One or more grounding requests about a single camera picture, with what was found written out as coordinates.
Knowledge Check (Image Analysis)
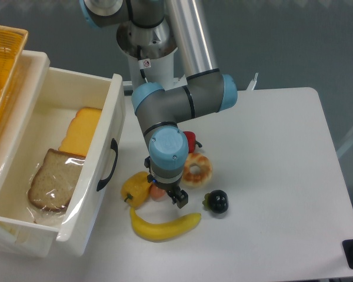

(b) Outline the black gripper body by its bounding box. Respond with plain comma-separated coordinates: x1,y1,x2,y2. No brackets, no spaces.
144,156,189,209

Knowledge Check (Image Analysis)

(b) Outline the brown egg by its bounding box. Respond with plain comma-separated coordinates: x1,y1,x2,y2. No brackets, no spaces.
150,185,166,202

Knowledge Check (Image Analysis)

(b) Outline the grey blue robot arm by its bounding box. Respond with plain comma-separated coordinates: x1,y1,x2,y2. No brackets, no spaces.
80,1,238,207

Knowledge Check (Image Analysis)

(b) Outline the glazed bagel donut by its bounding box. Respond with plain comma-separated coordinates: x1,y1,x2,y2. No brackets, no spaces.
182,153,212,187

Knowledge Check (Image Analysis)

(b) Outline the yellow bell pepper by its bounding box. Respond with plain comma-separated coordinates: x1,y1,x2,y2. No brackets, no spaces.
121,172,151,209

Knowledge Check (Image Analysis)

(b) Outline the red bell pepper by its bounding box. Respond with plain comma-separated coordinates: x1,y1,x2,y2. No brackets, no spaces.
184,131,202,153

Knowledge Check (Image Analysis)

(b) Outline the dark purple mangosteen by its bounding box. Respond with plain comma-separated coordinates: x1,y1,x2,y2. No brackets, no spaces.
202,190,229,214

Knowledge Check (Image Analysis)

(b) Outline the yellow banana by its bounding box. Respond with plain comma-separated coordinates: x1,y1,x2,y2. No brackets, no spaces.
129,207,202,241

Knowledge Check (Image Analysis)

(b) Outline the orange cake slice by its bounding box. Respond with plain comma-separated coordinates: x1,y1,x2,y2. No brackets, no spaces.
58,108,102,157

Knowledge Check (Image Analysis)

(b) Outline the brown bread slice wrapped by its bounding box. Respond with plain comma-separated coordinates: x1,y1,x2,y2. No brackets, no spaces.
27,149,85,212

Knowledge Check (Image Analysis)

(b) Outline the white plastic drawer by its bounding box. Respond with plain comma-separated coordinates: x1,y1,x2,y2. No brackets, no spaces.
0,49,126,259

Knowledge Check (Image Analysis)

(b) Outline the yellow woven basket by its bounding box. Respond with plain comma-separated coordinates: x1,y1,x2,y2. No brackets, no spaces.
0,25,28,123

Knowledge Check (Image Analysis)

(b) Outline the black drawer handle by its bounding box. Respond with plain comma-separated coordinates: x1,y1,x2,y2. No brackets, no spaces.
96,138,118,192

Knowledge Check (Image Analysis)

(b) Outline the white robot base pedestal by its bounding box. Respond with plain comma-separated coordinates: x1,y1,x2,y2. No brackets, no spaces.
126,51,187,90

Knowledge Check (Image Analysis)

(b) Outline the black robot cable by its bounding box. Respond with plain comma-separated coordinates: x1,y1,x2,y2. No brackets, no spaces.
136,43,154,89

